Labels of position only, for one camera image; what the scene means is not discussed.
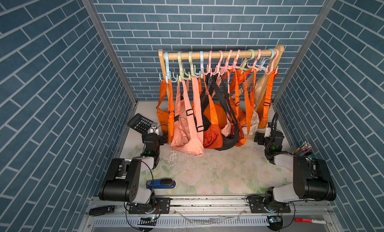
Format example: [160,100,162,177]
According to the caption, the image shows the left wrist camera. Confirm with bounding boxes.
[149,123,160,135]

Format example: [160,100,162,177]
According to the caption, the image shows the large pink sling bag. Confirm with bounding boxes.
[171,77,205,157]

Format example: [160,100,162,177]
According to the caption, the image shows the orange bag behind black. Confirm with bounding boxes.
[229,68,256,147]

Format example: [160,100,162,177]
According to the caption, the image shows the black desk calculator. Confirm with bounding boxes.
[128,113,153,134]

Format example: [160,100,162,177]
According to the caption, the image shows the black remote on rail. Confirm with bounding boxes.
[89,205,115,216]

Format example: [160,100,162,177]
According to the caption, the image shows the blue black stapler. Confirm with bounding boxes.
[146,179,176,190]

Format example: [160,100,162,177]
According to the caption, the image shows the black sling bag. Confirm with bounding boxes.
[207,74,239,151]

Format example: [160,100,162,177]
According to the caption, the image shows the wooden hanging rack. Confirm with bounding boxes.
[169,45,284,80]

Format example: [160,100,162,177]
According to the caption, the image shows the pink pen cup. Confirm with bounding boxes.
[293,141,314,159]

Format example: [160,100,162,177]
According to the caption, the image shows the beige sling bag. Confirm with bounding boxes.
[242,74,269,136]

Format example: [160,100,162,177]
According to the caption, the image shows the dark red-orange bag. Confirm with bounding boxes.
[200,75,223,149]

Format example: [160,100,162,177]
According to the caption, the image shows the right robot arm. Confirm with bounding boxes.
[246,131,337,214]

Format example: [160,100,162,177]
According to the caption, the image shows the far right orange bag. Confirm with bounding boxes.
[257,69,278,129]

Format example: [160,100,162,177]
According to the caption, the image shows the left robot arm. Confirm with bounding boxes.
[98,133,176,214]

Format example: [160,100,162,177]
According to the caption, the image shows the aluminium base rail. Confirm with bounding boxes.
[79,195,342,232]

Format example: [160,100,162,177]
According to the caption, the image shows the red white marker pen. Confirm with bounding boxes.
[294,218,328,225]

